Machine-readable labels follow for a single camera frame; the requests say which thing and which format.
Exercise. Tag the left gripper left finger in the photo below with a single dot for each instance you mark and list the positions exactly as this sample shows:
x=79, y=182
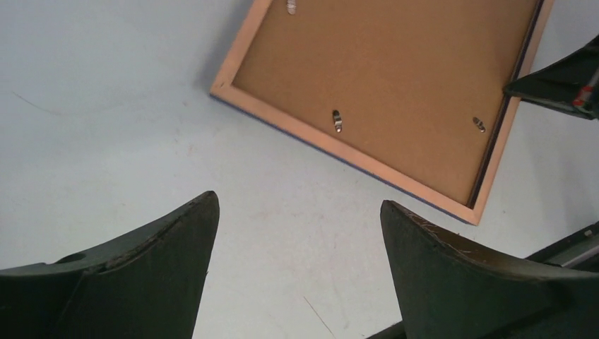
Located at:
x=146, y=283

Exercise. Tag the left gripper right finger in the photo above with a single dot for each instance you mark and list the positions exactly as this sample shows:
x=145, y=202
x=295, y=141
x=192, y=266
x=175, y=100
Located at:
x=449, y=286

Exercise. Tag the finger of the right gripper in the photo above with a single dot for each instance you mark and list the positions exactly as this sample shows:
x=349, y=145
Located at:
x=569, y=86

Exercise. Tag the brown backing board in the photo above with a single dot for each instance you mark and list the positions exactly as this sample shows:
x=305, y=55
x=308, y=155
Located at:
x=407, y=77

